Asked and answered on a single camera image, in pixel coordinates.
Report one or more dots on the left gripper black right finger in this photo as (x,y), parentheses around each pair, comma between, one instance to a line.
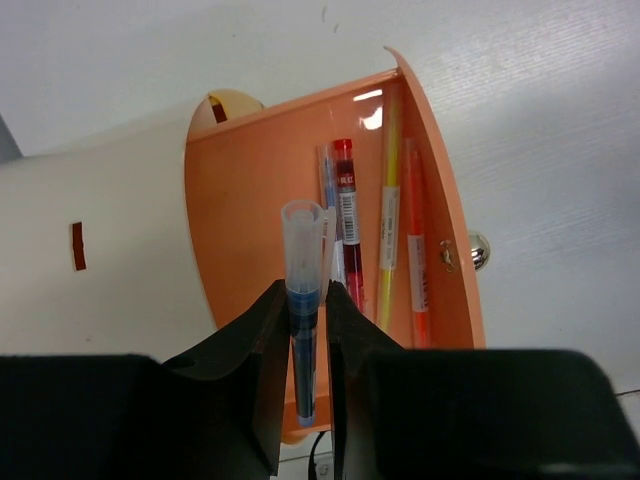
(352,342)

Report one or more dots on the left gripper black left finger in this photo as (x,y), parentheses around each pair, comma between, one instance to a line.
(230,391)

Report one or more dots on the clear blue-cap pen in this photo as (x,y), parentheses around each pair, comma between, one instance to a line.
(329,197)

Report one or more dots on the yellow pencil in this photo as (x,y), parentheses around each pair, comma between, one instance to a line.
(389,225)

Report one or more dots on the blue gel pen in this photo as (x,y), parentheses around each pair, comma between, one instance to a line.
(308,236)

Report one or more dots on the red gel pen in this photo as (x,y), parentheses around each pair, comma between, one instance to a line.
(347,198)

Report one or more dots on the cream cabinet with legs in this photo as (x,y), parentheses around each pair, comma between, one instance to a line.
(96,255)

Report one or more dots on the orange highlighter pen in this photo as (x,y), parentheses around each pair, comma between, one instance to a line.
(416,244)

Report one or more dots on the brass drawer knob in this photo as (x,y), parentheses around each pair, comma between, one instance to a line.
(480,249)

